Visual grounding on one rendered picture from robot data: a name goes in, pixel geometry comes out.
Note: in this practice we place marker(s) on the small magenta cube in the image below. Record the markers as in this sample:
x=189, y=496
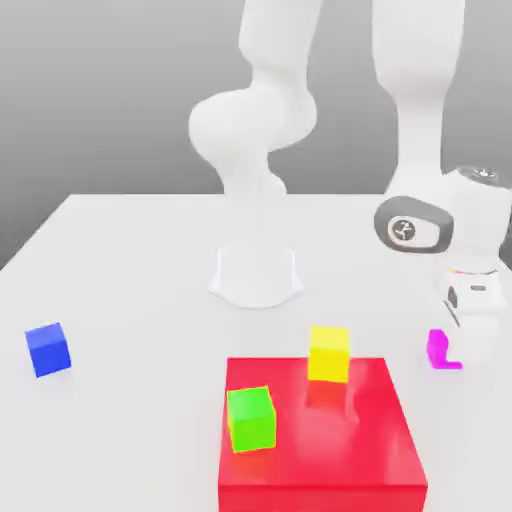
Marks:
x=435, y=344

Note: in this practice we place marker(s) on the small green cube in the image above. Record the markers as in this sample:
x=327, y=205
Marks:
x=252, y=422

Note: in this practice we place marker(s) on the large red box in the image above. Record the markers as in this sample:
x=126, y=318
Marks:
x=344, y=448

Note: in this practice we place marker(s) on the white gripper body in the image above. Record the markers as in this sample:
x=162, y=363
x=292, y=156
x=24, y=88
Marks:
x=478, y=336

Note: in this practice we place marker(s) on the small yellow cube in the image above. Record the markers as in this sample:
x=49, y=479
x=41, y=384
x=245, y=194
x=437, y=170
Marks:
x=328, y=356

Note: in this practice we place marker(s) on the small blue cube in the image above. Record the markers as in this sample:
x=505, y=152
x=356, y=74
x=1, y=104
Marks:
x=48, y=352

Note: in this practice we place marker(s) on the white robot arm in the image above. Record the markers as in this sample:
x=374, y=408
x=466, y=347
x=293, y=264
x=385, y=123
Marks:
x=256, y=120

